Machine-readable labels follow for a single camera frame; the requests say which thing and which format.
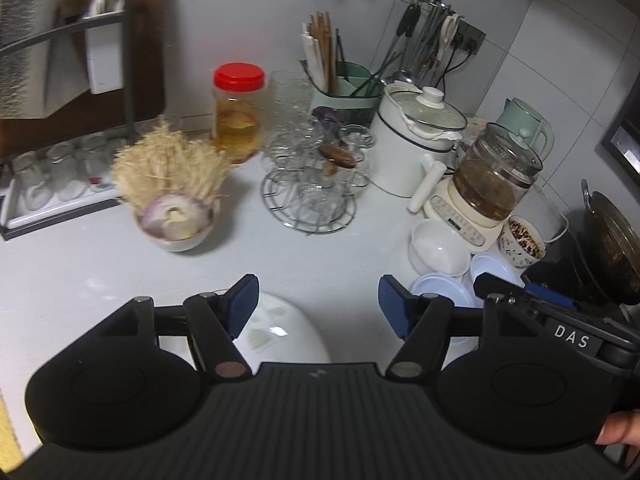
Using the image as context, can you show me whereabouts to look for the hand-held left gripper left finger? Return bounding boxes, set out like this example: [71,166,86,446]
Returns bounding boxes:
[95,274,260,379]

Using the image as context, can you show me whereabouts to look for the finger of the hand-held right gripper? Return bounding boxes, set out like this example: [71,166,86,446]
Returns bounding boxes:
[525,282,575,309]
[474,272,551,318]

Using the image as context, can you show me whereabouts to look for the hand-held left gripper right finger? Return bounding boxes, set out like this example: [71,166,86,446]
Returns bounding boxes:
[378,275,541,379]

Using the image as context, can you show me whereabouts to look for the pale blue plastic bowl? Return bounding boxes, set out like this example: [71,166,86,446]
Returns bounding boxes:
[467,252,526,292]
[410,272,485,348]

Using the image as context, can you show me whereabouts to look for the white leaf pattern plate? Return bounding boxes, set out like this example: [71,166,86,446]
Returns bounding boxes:
[160,292,333,367]

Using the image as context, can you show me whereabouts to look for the plain white bowl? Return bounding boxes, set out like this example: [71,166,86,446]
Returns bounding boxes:
[407,220,472,277]

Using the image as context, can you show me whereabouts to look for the person's right hand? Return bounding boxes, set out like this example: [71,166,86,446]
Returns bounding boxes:
[596,409,640,448]

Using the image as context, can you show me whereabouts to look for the patterned bowl with grains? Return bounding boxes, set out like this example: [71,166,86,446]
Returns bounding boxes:
[499,215,548,268]

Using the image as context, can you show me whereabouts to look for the dark metal wok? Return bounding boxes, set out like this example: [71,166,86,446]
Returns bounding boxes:
[580,179,640,307]

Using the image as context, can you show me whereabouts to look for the white bowl with vegetables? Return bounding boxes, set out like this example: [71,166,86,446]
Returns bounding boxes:
[135,205,221,253]

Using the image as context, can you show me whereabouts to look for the glass health kettle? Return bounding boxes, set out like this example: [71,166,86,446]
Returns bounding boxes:
[424,127,543,254]

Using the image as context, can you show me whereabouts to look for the halved purple onion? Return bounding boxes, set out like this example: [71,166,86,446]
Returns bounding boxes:
[140,194,211,240]

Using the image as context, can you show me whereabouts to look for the white electric cooking pot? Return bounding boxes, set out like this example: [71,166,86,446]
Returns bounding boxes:
[370,85,468,213]

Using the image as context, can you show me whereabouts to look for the group of clear glass cups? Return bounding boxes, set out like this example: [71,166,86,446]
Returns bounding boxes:
[262,110,376,212]

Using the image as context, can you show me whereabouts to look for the enoki mushroom bunch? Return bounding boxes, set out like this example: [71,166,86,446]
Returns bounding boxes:
[111,117,233,212]

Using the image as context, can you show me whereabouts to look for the brown round cup lid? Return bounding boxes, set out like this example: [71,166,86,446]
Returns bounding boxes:
[320,145,357,168]

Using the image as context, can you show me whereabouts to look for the red lid plastic jar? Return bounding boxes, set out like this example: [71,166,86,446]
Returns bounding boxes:
[212,62,266,164]

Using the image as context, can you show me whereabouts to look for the purple cup lid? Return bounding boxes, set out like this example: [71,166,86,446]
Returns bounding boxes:
[312,106,346,126]

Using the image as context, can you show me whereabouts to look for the white glass tray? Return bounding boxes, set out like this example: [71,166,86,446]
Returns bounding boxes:
[0,180,136,241]

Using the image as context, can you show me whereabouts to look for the green chopstick holder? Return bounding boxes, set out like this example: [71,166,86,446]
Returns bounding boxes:
[300,60,383,128]

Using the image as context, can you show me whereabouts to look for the clear glass pitcher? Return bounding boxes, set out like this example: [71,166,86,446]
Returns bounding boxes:
[267,71,315,131]

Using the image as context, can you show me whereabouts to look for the black chopsticks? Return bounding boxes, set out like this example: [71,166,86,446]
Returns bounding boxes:
[336,30,396,98]

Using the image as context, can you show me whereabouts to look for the hanging utensil rack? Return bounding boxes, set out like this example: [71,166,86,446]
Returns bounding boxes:
[380,0,462,92]

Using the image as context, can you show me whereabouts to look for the yellow cloth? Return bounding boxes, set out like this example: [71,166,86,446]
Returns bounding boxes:
[0,395,23,467]

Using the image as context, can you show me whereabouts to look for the bundle of wooden chopsticks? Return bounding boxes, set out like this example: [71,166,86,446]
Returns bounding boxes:
[301,10,342,94]

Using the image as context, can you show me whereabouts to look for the black knife rack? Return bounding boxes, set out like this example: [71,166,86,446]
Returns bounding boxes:
[0,0,138,161]

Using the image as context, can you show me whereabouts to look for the white utensil holder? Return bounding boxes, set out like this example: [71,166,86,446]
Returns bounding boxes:
[82,0,127,96]

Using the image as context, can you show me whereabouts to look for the dark wooden cutting board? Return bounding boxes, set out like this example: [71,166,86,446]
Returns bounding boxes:
[57,0,167,122]

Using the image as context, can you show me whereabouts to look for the plain steel cleaver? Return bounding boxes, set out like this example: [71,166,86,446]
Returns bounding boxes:
[45,10,93,112]

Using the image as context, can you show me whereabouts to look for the patterned steel cleaver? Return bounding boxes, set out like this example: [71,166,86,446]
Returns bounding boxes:
[0,0,66,118]

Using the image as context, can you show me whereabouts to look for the white kettle cable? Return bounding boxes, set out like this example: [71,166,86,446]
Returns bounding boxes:
[542,210,571,245]

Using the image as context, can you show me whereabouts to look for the wire cup rack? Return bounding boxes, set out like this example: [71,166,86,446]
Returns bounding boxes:
[261,169,358,235]

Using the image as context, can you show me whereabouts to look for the black wall power strip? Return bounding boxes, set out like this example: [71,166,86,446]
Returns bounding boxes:
[452,20,487,56]

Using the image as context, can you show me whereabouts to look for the white handle scissors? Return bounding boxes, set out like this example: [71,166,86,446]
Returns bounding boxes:
[434,12,462,69]

